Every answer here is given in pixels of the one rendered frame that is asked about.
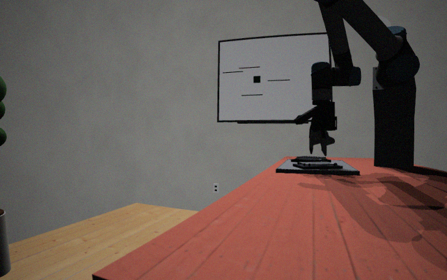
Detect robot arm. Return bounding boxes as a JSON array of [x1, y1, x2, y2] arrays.
[[311, 0, 420, 101]]

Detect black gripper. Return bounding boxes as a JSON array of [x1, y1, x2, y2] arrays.
[[309, 100, 337, 156]]

